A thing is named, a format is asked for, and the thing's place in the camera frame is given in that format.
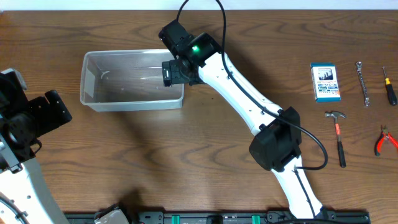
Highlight clear plastic container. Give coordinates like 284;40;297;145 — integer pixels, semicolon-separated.
80;49;184;112

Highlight blue white screw box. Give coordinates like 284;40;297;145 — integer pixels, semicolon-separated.
310;63;341;103

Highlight small claw hammer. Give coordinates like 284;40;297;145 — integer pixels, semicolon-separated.
325;111;346;168

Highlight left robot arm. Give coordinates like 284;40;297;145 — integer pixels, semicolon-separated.
1;68;72;223

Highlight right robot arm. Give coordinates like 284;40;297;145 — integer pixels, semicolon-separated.
159;20;323;219

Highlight silver wrench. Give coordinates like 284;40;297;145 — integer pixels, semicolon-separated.
356;62;370;107

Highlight black yellow screwdriver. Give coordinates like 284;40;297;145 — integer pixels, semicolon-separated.
382;67;397;106

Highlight red handled pliers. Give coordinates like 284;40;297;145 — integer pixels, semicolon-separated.
374;125;397;156

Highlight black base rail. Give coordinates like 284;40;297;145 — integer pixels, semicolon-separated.
66;210;371;224

